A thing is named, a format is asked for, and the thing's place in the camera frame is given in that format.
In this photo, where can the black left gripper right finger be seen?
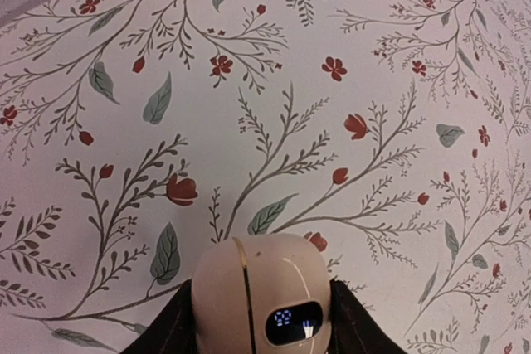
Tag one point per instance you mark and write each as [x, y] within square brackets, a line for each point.
[354, 331]

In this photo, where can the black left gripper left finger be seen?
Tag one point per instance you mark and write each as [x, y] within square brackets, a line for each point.
[172, 331]

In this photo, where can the white earbuds charging case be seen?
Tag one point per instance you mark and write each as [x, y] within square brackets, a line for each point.
[262, 294]

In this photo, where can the floral patterned table mat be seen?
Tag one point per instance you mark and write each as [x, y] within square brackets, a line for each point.
[394, 135]

